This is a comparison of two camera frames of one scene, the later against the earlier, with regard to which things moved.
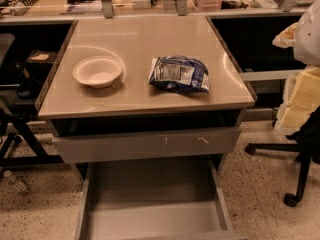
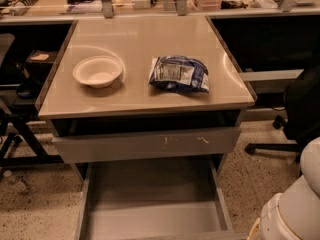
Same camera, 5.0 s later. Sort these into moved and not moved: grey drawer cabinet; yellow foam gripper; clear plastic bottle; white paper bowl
Moved: yellow foam gripper
Not moved: clear plastic bottle; white paper bowl; grey drawer cabinet
